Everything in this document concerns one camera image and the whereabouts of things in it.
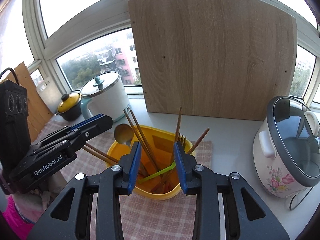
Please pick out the pink plaid tablecloth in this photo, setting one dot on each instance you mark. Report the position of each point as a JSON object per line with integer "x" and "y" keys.
{"x": 170, "y": 216}

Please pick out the black camera box left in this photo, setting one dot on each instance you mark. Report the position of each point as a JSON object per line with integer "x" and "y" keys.
{"x": 15, "y": 137}

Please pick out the white teal electric pot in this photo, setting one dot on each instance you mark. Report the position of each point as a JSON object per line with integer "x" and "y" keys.
{"x": 104, "y": 93}

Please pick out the pine plank board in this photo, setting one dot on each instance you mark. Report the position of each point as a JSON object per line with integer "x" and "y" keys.
{"x": 38, "y": 113}

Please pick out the metal spoon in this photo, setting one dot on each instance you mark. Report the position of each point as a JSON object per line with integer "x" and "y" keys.
{"x": 123, "y": 134}

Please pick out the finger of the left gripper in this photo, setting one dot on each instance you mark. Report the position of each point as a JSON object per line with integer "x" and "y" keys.
{"x": 81, "y": 137}
{"x": 88, "y": 124}

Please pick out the pink sleeve forearm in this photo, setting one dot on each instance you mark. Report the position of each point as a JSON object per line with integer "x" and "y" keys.
{"x": 22, "y": 213}

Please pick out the left hand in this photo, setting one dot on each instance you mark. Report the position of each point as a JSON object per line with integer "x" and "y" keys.
{"x": 49, "y": 191}

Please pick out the black pot yellow lid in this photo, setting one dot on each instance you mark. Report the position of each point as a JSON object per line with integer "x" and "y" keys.
{"x": 70, "y": 106}

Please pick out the green plastic knife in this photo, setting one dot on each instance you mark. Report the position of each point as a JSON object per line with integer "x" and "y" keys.
{"x": 169, "y": 168}

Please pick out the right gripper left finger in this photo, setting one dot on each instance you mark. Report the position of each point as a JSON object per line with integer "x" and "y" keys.
{"x": 69, "y": 215}

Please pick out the floral white rice cooker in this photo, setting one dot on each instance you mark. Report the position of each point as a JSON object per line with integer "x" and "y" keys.
{"x": 286, "y": 148}

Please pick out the red wooden chopstick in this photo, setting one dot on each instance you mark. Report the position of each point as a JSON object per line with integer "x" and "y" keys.
{"x": 178, "y": 124}
{"x": 101, "y": 152}

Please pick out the light oak laminate board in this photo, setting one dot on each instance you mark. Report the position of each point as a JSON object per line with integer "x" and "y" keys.
{"x": 218, "y": 58}

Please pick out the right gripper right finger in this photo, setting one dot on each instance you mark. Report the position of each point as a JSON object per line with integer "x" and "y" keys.
{"x": 225, "y": 204}

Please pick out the white plastic cutting board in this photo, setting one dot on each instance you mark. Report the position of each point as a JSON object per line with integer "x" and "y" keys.
{"x": 49, "y": 93}

